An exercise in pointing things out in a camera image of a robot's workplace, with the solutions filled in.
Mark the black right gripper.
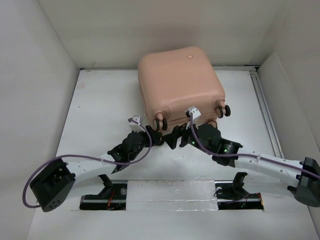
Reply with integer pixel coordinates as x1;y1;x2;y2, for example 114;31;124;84
161;117;213;155

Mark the pink hard-shell suitcase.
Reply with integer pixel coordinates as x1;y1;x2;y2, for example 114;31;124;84
137;46;231;132

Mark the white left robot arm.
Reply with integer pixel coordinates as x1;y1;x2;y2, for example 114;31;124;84
22;123;163;212

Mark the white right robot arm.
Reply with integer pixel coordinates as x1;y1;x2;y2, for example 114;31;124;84
162;124;320;208

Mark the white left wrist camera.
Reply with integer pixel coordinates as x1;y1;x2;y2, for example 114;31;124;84
128;115;144;132

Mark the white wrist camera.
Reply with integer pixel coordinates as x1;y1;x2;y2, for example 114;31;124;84
128;115;144;132
185;106;202;124

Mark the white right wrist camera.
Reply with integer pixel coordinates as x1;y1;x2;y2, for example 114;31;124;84
185;106;202;124

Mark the aluminium frame rail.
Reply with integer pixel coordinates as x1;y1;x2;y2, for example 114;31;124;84
249;66;284;158

